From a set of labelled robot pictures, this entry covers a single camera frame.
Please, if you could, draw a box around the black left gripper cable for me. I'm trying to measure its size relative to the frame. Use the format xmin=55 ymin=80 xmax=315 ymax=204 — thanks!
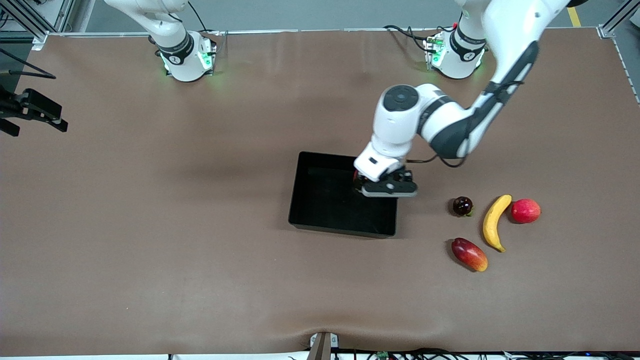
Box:
xmin=406 ymin=80 xmax=523 ymax=168

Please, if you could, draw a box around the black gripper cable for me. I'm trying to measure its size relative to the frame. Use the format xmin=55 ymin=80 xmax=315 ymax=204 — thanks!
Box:
xmin=0 ymin=47 xmax=57 ymax=80
xmin=406 ymin=80 xmax=523 ymax=168

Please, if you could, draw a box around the black plastic box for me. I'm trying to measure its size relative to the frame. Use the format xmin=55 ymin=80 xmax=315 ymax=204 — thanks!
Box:
xmin=288 ymin=151 xmax=399 ymax=239

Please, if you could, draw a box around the black right base cable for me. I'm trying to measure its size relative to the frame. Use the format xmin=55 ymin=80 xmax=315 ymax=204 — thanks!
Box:
xmin=187 ymin=0 xmax=228 ymax=38

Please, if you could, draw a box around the aluminium frame corner post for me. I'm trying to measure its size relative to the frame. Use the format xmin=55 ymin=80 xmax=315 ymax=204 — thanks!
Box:
xmin=597 ymin=0 xmax=640 ymax=40

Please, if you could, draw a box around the brown table mat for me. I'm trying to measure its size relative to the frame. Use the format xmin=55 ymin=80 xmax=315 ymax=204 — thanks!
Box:
xmin=0 ymin=27 xmax=640 ymax=357

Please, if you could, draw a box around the black left base cable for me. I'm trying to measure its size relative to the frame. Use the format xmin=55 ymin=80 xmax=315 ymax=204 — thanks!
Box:
xmin=384 ymin=24 xmax=436 ymax=53

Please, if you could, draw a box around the metal table clamp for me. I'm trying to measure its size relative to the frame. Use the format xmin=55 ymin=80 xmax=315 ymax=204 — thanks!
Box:
xmin=309 ymin=332 xmax=339 ymax=360

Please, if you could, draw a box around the aluminium frame with black struts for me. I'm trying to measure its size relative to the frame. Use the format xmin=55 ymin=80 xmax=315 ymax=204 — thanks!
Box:
xmin=0 ymin=0 xmax=76 ymax=51

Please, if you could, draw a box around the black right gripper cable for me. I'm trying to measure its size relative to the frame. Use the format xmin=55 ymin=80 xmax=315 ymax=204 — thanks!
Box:
xmin=0 ymin=47 xmax=57 ymax=80

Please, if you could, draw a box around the yellow banana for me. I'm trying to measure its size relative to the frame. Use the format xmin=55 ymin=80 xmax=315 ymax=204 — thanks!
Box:
xmin=482 ymin=194 xmax=513 ymax=253

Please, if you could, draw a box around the red yellow mango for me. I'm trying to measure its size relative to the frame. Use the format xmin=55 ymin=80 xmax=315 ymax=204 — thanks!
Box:
xmin=451 ymin=237 xmax=489 ymax=273

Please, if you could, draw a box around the plain pink red apple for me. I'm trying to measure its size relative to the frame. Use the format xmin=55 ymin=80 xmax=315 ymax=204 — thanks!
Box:
xmin=511 ymin=198 xmax=542 ymax=224

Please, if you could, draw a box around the dark purple mangosteen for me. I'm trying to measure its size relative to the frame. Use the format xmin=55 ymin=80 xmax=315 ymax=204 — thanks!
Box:
xmin=453 ymin=196 xmax=474 ymax=218

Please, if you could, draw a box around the black base cable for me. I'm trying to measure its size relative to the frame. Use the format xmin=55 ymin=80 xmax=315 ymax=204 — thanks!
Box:
xmin=187 ymin=0 xmax=228 ymax=38
xmin=384 ymin=24 xmax=436 ymax=53

